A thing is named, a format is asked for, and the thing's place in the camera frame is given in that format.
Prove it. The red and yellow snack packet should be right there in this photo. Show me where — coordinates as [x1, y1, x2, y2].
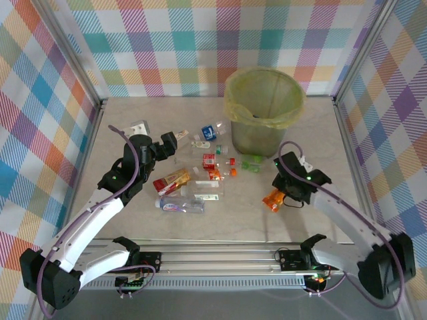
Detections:
[152, 167, 201, 197]

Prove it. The purple label water bottle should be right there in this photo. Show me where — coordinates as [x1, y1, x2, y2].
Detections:
[155, 196, 206, 214]

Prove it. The green lime label bottle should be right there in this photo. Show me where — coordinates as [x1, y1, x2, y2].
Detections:
[240, 153, 266, 173]

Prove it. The aluminium side rail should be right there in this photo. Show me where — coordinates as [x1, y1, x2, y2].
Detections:
[332, 96, 384, 241]
[56, 99, 108, 251]

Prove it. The green terminal controller board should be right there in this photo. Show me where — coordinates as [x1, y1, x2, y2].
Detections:
[114, 273, 149, 290]

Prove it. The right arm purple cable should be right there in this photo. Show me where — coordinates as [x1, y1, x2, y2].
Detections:
[277, 141, 406, 311]

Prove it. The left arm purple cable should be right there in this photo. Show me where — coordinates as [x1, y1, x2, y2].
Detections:
[36, 125, 157, 317]

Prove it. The blue label clear bottle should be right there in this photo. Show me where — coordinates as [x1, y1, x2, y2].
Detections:
[194, 121, 230, 143]

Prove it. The large orange juice bottle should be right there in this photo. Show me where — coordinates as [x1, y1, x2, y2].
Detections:
[262, 188, 285, 213]

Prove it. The flower label green band bottle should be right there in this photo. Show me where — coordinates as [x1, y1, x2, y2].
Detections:
[190, 139, 230, 157]

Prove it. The red cola label clear bottle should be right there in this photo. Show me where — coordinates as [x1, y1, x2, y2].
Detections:
[175, 153, 237, 171]

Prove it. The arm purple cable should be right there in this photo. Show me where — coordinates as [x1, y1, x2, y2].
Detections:
[36, 125, 157, 317]
[277, 141, 406, 311]

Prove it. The long aluminium base rail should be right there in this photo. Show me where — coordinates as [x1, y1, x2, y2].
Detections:
[36, 238, 406, 278]

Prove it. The grey slotted cable duct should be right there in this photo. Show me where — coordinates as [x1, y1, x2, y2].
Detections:
[79, 279, 310, 291]

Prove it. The yellow plastic bin liner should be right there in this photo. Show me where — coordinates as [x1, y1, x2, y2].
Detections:
[224, 68, 307, 130]

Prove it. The aluminium corner post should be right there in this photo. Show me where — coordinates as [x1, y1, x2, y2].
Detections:
[31, 0, 108, 113]
[332, 0, 400, 104]

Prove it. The white orange label bottle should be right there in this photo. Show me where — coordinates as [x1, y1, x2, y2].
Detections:
[175, 129, 193, 151]

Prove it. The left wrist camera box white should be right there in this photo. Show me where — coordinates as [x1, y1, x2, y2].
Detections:
[129, 120, 150, 137]

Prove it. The orange lit controller board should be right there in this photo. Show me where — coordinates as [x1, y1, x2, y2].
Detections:
[304, 272, 330, 286]

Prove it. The white label clear bottle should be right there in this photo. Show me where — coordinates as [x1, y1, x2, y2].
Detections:
[179, 179, 226, 203]

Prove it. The metal mesh waste bin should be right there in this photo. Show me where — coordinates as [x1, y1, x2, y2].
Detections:
[224, 68, 307, 157]

